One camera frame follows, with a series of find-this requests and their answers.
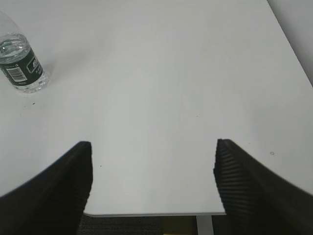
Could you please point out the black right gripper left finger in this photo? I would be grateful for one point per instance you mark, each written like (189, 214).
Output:
(53, 202)

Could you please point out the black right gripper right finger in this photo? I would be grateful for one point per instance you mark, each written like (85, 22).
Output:
(256, 200)

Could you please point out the clear green-label water bottle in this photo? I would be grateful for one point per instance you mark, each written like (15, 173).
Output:
(18, 61)

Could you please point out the white table leg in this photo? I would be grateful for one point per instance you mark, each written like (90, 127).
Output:
(204, 225)

